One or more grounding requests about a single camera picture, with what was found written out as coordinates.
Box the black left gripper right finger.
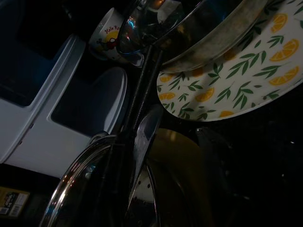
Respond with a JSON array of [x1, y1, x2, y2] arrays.
[[196, 127, 240, 227]]

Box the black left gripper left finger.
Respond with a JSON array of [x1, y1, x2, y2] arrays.
[[78, 129, 143, 227]]

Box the black twisted tongs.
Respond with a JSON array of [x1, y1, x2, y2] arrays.
[[129, 44, 166, 133]]

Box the steel steamer pot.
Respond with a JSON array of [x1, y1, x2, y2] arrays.
[[45, 132, 204, 227]]

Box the pale yellow plate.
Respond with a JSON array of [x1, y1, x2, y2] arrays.
[[146, 127, 214, 227]]

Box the grey steel flat utensil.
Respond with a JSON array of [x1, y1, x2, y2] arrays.
[[129, 104, 164, 213]]

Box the white tiered storage rack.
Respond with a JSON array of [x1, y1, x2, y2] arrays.
[[0, 23, 130, 171]]

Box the lemon leaf print plate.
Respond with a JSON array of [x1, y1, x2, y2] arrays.
[[156, 0, 303, 122]]

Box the yellow black carton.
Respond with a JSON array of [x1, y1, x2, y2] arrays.
[[0, 186, 31, 216]]

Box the steel mixing bowl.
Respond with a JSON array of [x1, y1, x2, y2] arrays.
[[117, 0, 269, 71]]

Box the white cartoon print mug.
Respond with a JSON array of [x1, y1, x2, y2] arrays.
[[89, 7, 145, 66]]

